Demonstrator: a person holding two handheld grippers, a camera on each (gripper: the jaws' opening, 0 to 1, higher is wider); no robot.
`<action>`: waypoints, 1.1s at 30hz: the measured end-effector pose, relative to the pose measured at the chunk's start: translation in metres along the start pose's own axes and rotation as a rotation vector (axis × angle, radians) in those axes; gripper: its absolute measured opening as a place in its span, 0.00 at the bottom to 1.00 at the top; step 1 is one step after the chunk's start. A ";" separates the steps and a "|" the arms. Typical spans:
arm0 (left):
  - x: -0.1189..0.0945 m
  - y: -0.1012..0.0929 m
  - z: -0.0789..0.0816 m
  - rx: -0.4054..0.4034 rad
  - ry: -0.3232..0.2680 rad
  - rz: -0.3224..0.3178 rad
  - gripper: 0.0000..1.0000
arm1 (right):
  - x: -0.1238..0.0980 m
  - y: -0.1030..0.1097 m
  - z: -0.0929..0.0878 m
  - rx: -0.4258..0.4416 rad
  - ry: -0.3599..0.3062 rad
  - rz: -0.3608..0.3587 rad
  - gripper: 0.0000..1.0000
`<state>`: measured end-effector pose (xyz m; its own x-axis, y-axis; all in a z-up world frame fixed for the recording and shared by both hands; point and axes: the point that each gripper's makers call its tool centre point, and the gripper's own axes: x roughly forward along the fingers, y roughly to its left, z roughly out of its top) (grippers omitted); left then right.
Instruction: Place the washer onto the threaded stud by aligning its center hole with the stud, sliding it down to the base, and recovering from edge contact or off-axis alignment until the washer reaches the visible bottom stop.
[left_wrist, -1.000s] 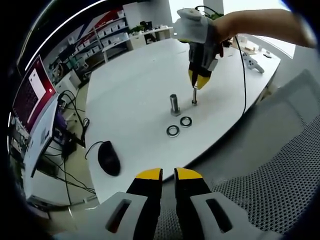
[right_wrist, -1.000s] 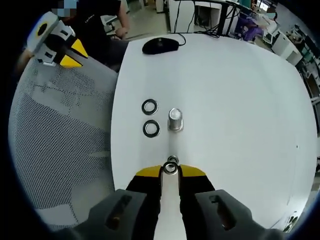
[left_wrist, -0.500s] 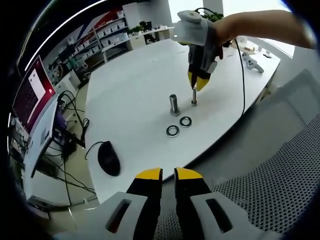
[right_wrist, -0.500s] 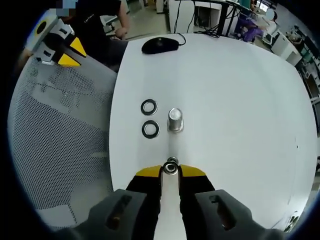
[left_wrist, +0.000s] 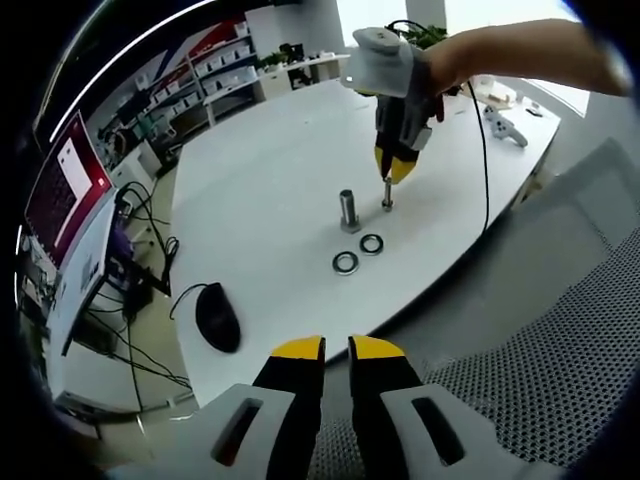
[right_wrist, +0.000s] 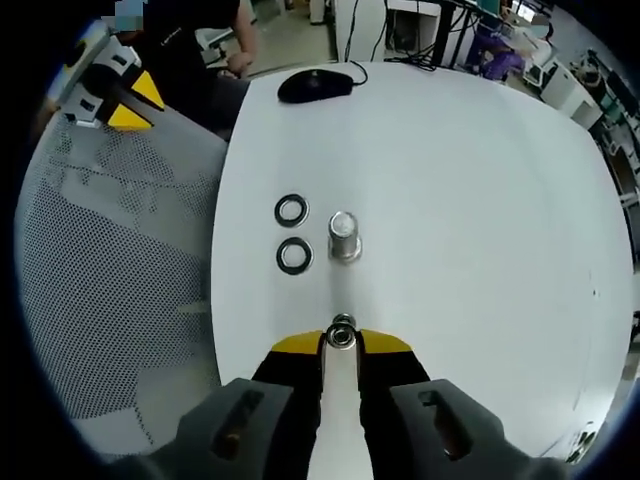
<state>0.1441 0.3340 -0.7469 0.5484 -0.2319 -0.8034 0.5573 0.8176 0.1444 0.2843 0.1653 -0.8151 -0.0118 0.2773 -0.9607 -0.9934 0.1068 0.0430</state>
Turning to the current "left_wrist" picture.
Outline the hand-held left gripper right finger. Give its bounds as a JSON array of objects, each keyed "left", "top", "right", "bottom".
[{"left": 348, "top": 334, "right": 566, "bottom": 480}]

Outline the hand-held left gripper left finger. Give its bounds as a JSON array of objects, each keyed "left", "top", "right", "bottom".
[{"left": 104, "top": 335, "right": 328, "bottom": 480}]

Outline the large threaded stud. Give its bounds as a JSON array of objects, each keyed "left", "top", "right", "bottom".
[{"left": 337, "top": 188, "right": 363, "bottom": 235}]

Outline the large metal washer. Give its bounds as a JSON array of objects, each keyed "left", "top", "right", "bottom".
[
  {"left": 332, "top": 251, "right": 362, "bottom": 275},
  {"left": 357, "top": 233, "right": 387, "bottom": 256}
]

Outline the person's right hand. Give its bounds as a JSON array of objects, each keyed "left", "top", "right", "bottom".
[{"left": 423, "top": 41, "right": 475, "bottom": 124}]

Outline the large green potted plant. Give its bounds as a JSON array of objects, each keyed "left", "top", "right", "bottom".
[{"left": 402, "top": 23, "right": 450, "bottom": 51}]

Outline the white game controller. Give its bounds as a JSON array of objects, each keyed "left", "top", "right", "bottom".
[{"left": 482, "top": 105, "right": 530, "bottom": 149}]

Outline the black computer mouse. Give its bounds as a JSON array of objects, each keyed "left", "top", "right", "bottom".
[{"left": 194, "top": 282, "right": 242, "bottom": 354}]

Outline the small green desk plant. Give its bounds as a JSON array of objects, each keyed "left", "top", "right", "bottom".
[{"left": 259, "top": 49, "right": 291, "bottom": 74}]

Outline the row of white storage bins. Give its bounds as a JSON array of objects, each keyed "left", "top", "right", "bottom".
[{"left": 149, "top": 42, "right": 254, "bottom": 109}]

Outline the grey mesh office chair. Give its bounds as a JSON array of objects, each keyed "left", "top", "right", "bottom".
[{"left": 319, "top": 135, "right": 640, "bottom": 474}]

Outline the metal shelving rack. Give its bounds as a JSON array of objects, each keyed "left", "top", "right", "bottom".
[{"left": 97, "top": 19, "right": 256, "bottom": 146}]

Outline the long ceiling light strip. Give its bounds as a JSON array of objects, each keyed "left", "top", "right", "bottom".
[{"left": 59, "top": 0, "right": 216, "bottom": 131}]

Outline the silver laptop with red screen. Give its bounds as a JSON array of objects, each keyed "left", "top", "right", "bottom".
[{"left": 23, "top": 110, "right": 121, "bottom": 357}]

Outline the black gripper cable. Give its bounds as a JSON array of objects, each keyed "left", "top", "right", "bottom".
[{"left": 387, "top": 18, "right": 494, "bottom": 232}]

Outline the black mouse cable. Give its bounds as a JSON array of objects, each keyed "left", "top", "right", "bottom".
[{"left": 168, "top": 282, "right": 210, "bottom": 321}]

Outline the bundle of black floor cables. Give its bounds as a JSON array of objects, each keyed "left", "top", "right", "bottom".
[{"left": 89, "top": 179, "right": 194, "bottom": 416}]

